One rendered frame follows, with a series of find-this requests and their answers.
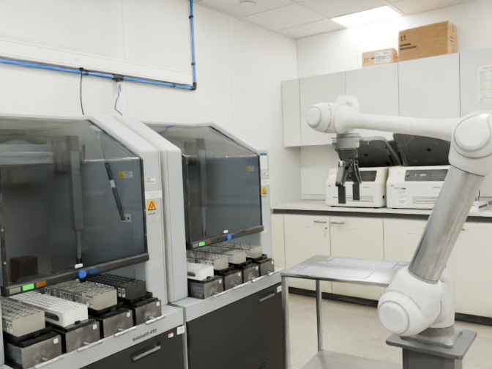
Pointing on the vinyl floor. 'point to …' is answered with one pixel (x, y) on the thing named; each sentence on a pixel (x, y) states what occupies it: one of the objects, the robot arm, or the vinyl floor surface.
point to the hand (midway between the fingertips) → (349, 199)
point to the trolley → (376, 269)
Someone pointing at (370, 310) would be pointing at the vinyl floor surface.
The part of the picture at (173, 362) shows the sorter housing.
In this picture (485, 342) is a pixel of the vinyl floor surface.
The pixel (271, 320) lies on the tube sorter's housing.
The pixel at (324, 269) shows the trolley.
